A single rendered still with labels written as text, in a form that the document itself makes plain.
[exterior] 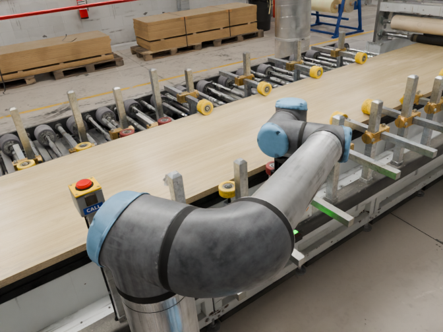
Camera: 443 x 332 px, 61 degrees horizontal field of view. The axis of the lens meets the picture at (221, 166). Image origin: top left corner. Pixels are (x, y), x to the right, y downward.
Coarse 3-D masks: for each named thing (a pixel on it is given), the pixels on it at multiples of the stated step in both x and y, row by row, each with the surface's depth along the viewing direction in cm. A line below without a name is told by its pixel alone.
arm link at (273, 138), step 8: (280, 112) 103; (288, 112) 102; (272, 120) 99; (280, 120) 98; (288, 120) 98; (296, 120) 102; (264, 128) 96; (272, 128) 95; (280, 128) 94; (288, 128) 95; (296, 128) 95; (264, 136) 97; (272, 136) 95; (280, 136) 94; (288, 136) 95; (296, 136) 94; (264, 144) 98; (272, 144) 96; (280, 144) 95; (288, 144) 95; (296, 144) 94; (264, 152) 99; (272, 152) 98; (280, 152) 96; (288, 152) 98
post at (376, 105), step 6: (372, 102) 163; (378, 102) 161; (372, 108) 164; (378, 108) 162; (372, 114) 165; (378, 114) 164; (372, 120) 166; (378, 120) 166; (372, 126) 167; (378, 126) 168; (372, 132) 168; (366, 144) 173; (372, 144) 171; (366, 150) 175; (372, 150) 173; (372, 156) 175; (366, 168) 178; (366, 174) 179
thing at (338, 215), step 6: (318, 198) 147; (312, 204) 148; (318, 204) 145; (324, 204) 143; (330, 204) 143; (324, 210) 143; (330, 210) 140; (336, 210) 140; (330, 216) 141; (336, 216) 139; (342, 216) 137; (348, 216) 136; (342, 222) 137; (348, 222) 134
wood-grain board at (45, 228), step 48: (288, 96) 234; (336, 96) 229; (384, 96) 223; (144, 144) 190; (192, 144) 186; (240, 144) 183; (0, 192) 160; (48, 192) 157; (192, 192) 150; (0, 240) 132; (48, 240) 130; (0, 288) 116
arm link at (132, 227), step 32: (128, 192) 53; (96, 224) 50; (128, 224) 48; (160, 224) 47; (96, 256) 50; (128, 256) 48; (160, 256) 45; (128, 288) 51; (160, 288) 51; (128, 320) 58; (160, 320) 54; (192, 320) 60
